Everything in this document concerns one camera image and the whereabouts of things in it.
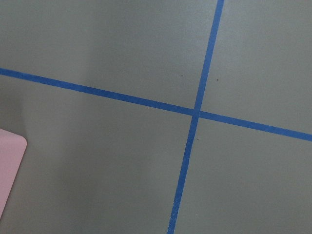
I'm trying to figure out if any pink plastic bin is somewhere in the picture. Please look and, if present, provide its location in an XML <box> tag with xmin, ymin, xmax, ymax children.
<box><xmin>0</xmin><ymin>129</ymin><xmax>27</xmax><ymax>216</ymax></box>

